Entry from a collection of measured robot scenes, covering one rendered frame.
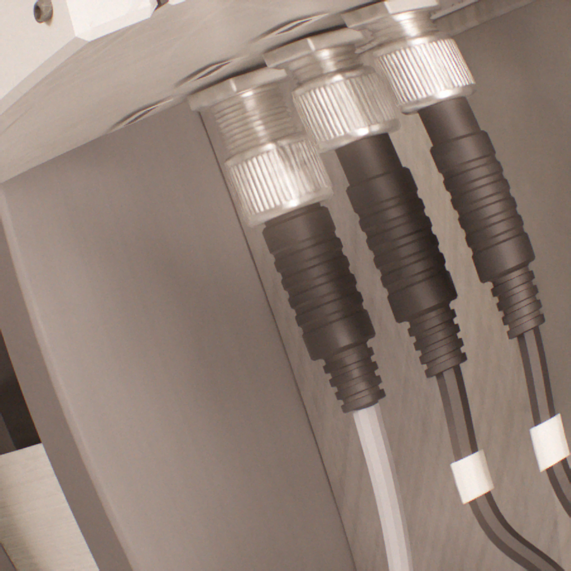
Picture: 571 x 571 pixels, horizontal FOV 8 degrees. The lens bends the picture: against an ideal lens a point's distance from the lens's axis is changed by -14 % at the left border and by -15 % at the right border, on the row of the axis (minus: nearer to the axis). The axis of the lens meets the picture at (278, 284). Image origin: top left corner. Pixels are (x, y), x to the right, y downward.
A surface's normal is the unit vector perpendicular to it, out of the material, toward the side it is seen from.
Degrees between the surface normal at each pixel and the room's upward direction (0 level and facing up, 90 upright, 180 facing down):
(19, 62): 90
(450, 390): 50
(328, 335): 55
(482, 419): 90
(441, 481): 90
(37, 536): 27
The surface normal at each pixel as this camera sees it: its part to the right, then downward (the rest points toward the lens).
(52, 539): 0.26, -0.42
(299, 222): 0.08, -0.07
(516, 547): -0.26, -0.39
